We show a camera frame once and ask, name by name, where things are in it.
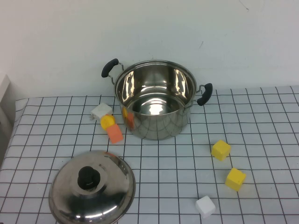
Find deep yellow cube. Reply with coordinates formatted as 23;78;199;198
225;167;247;192

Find stainless steel lid black knob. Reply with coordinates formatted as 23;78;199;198
48;150;136;224

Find yellow round block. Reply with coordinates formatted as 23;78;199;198
100;114;116;130

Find stainless steel pot black handles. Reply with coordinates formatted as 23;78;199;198
101;58;214;141

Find white furniture panel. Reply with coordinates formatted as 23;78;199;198
0;74;17;164

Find plain white cube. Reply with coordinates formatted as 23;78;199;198
195;195;216;219

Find white block with pegs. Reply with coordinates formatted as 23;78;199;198
90;103;114;121

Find orange cube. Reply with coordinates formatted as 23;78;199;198
106;123;124;145

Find pale yellow cube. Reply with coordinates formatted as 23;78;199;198
211;139;232;161

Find white black-checked tablecloth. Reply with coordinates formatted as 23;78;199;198
0;85;299;224

